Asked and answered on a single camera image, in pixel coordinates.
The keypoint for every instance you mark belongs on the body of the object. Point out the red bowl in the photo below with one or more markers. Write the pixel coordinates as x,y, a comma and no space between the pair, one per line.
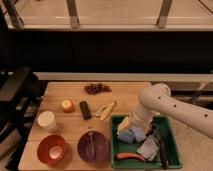
51,149

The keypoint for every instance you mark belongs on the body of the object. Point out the dark red grapes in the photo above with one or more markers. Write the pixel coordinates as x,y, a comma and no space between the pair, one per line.
94,89

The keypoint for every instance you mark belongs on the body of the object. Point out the blue sponge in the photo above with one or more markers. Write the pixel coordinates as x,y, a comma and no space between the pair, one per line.
132,134

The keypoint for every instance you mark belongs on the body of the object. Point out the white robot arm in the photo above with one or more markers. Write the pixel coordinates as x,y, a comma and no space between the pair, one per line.
158,98

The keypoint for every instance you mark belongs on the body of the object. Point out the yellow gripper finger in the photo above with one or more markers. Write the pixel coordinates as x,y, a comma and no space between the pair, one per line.
124,124
147,128

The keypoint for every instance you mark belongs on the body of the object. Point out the grey cloth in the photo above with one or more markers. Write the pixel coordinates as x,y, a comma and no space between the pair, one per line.
149,148

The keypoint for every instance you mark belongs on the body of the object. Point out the black rectangular bar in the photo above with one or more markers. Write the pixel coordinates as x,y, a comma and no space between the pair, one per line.
85,110

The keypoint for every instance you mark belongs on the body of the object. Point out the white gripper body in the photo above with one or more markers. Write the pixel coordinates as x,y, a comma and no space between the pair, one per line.
141,116

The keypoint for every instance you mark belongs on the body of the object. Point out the black handled knife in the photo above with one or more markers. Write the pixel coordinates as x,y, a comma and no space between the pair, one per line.
162,150

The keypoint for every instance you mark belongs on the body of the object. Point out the purple bowl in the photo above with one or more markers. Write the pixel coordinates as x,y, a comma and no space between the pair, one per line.
101,147

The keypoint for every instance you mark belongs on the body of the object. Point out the orange apple toy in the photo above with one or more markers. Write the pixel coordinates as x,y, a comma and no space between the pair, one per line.
67,106

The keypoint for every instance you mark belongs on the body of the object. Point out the red carrot toy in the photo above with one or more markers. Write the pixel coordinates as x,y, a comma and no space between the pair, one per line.
128,155

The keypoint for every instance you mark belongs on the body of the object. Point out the green plastic tray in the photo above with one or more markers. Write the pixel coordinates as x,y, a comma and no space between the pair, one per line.
117,146

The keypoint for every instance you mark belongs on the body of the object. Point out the metal fork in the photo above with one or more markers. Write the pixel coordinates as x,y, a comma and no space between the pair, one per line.
92,144

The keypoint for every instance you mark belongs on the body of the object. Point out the black chair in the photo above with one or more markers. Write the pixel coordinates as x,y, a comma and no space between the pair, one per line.
18,91

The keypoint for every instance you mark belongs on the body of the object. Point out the wooden cutting board table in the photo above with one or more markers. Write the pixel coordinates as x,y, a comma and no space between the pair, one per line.
75,113

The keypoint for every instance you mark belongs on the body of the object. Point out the white cup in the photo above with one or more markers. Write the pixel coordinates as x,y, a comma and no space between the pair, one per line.
47,120

